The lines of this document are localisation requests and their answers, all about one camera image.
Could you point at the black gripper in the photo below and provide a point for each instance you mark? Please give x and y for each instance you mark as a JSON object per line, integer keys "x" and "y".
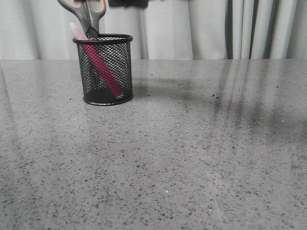
{"x": 129, "y": 3}

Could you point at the grey orange scissors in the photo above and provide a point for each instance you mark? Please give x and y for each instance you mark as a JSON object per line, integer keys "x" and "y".
{"x": 88, "y": 12}

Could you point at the black mesh pen cup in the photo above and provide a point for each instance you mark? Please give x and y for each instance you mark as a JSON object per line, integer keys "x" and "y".
{"x": 114, "y": 50}

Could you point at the pink pen with clear cap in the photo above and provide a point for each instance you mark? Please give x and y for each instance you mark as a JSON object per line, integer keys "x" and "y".
{"x": 103, "y": 70}

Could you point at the white curtain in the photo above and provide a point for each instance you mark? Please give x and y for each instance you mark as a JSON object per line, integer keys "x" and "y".
{"x": 166, "y": 29}

